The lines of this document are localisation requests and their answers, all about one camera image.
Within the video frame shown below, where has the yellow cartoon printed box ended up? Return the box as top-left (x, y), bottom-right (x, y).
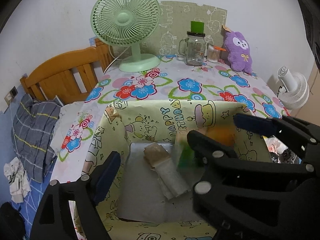
top-left (72, 99), bottom-right (274, 240)

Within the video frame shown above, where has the white fan cable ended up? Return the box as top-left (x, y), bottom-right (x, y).
top-left (103, 45), bottom-right (127, 75)

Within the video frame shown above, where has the green cylinder cap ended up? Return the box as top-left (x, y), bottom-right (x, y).
top-left (190, 21), bottom-right (205, 33)

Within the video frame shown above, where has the yellow cartoon tissue pack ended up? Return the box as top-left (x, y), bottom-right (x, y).
top-left (175, 127), bottom-right (236, 173)

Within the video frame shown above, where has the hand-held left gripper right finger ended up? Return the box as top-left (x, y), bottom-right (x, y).
top-left (195, 152), bottom-right (207, 178)

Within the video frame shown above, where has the grey plaid pillow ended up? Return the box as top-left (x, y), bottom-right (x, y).
top-left (11, 94), bottom-right (62, 183)

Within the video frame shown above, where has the cotton swab container orange lid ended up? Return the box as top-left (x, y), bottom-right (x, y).
top-left (207, 44), bottom-right (227, 63)

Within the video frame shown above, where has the glass jar mug black lid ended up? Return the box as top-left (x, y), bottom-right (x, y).
top-left (178, 31), bottom-right (207, 67)

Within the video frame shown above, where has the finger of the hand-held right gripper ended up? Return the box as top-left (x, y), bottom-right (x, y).
top-left (233, 114), bottom-right (320, 178)
top-left (187, 129), bottom-right (320, 240)

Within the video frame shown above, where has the beige door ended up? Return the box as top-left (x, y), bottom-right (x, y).
top-left (307, 62), bottom-right (320, 105)

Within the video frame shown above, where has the green desk fan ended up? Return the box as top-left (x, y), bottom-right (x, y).
top-left (90, 0), bottom-right (162, 73)

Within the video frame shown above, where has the colourful clutter pile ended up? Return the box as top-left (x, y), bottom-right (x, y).
top-left (264, 135), bottom-right (303, 164)

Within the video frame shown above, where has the white clip fan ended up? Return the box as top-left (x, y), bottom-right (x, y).
top-left (276, 66), bottom-right (310, 110)

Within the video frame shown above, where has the purple plush bunny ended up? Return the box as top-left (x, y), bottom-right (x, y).
top-left (222, 25), bottom-right (253, 74)

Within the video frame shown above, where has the pink white wet wipes pack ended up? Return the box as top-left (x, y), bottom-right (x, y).
top-left (143, 142), bottom-right (191, 201)

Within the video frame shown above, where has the wall socket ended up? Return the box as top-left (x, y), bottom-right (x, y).
top-left (5, 86), bottom-right (18, 105)

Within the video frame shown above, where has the blue checked bed sheet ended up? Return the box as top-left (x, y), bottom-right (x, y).
top-left (0, 175), bottom-right (54, 230)

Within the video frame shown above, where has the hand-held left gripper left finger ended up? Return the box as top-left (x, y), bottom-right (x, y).
top-left (30, 151), bottom-right (122, 240)

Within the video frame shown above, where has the white crumpled cloth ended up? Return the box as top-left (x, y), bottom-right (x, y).
top-left (4, 156), bottom-right (32, 203)

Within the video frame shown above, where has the printed cardboard backboard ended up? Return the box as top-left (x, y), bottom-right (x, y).
top-left (144, 0), bottom-right (228, 56)

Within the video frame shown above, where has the black bag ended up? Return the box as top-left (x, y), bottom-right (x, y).
top-left (0, 201), bottom-right (26, 240)

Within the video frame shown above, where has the white crumpled sheet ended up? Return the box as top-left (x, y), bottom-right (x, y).
top-left (51, 103), bottom-right (87, 153)

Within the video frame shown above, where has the wooden bed headboard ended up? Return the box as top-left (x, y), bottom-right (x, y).
top-left (20, 39), bottom-right (114, 105)

